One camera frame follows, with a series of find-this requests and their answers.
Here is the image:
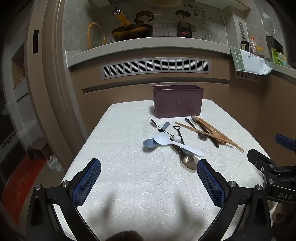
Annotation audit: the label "large dark metal spoon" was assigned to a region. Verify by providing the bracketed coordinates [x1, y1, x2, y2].
[172, 145, 200, 171]

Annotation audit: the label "black spoon with white ball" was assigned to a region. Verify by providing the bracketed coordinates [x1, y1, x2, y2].
[150, 118, 181, 142]

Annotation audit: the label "blue-grey plastic spoon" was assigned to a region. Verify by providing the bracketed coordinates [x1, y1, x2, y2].
[142, 122, 171, 149]

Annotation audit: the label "black smiley-handle spoon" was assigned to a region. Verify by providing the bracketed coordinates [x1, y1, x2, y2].
[184, 118, 208, 139]

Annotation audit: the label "cartoon wall sticker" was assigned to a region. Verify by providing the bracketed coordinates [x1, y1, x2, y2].
[129, 2, 226, 43]

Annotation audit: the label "wooden chopstick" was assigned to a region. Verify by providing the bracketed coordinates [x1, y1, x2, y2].
[175, 122, 242, 150]
[179, 124, 245, 152]

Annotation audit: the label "black long-handled spoon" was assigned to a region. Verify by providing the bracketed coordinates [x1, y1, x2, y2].
[191, 115, 220, 148]

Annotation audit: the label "green and white towel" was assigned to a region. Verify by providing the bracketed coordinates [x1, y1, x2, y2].
[230, 46, 273, 76]

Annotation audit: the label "white lace tablecloth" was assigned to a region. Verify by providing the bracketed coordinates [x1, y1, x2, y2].
[52, 99, 278, 241]

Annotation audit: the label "beige kitchen countertop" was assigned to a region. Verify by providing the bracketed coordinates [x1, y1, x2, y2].
[65, 37, 296, 77]

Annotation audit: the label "purple plastic utensil holder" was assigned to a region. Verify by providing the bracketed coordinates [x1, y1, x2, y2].
[152, 85, 203, 118]

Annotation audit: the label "brown door frame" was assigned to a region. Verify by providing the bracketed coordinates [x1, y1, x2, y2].
[25, 0, 86, 160]

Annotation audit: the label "small brown box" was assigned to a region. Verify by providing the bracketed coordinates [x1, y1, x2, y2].
[26, 137, 49, 160]

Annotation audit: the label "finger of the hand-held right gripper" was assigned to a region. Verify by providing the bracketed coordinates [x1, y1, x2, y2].
[275, 134, 296, 152]
[247, 149, 278, 173]

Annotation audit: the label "red floor mat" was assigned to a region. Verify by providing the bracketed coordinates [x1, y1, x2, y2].
[1, 155, 47, 225]

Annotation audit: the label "short grey vent grille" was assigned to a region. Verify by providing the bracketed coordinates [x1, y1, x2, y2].
[235, 70, 260, 82]

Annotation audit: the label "yellow-rimmed glass lid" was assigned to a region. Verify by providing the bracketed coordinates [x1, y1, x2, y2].
[87, 22, 107, 49]

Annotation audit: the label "brown kitchen cabinet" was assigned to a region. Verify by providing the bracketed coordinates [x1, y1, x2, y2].
[69, 53, 296, 163]

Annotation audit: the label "clear glass bowl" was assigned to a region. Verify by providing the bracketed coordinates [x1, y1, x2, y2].
[264, 57, 275, 72]

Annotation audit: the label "white shoes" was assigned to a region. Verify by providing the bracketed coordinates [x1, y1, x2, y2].
[46, 155, 65, 175]

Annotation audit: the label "yellow frying pan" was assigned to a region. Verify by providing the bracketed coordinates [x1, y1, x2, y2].
[112, 6, 155, 42]

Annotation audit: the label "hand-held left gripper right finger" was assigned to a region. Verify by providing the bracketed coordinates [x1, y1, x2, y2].
[196, 159, 272, 241]

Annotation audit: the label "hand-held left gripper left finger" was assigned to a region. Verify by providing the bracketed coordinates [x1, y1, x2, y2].
[25, 158, 102, 241]

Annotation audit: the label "white plastic spoon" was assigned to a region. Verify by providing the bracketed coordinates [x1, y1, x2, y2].
[154, 132, 205, 157]

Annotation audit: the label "long grey vent grille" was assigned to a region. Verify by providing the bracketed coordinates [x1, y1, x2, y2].
[100, 57, 212, 80]

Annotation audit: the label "black shovel-handle spoon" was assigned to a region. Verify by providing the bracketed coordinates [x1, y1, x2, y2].
[173, 126, 185, 145]

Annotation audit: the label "white wall vent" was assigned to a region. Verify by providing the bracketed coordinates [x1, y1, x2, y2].
[237, 21, 246, 40]

